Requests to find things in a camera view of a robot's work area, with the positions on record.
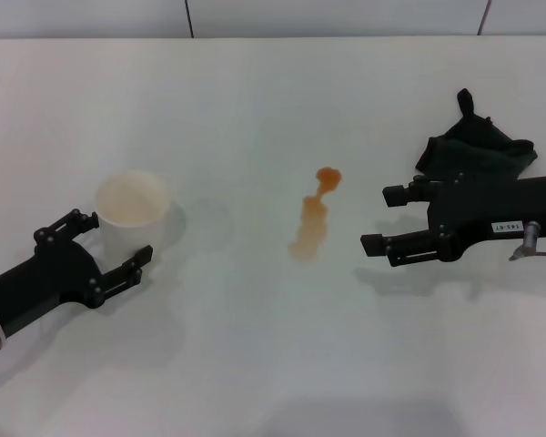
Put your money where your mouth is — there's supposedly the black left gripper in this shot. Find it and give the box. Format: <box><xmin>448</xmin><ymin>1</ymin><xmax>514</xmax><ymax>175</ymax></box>
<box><xmin>0</xmin><ymin>208</ymin><xmax>155</xmax><ymax>340</ymax></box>

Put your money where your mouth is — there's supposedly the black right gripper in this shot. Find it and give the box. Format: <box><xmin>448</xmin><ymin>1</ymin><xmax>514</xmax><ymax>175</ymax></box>
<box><xmin>359</xmin><ymin>173</ymin><xmax>546</xmax><ymax>268</ymax></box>

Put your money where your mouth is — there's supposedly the white paper cup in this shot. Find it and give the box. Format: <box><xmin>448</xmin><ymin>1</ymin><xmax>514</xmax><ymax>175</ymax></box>
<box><xmin>94</xmin><ymin>168</ymin><xmax>174</xmax><ymax>260</ymax></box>

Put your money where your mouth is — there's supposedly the dark blue rag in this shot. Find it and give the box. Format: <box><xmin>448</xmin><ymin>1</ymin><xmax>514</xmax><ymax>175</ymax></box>
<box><xmin>414</xmin><ymin>87</ymin><xmax>540</xmax><ymax>183</ymax></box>

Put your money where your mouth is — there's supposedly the brown water stain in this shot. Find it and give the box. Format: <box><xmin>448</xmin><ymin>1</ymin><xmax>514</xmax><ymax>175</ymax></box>
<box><xmin>287</xmin><ymin>166</ymin><xmax>345</xmax><ymax>265</ymax></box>

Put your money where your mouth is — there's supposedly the right gripper cable with connector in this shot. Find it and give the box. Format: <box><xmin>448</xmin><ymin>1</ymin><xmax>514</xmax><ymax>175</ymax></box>
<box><xmin>508</xmin><ymin>219</ymin><xmax>546</xmax><ymax>262</ymax></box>

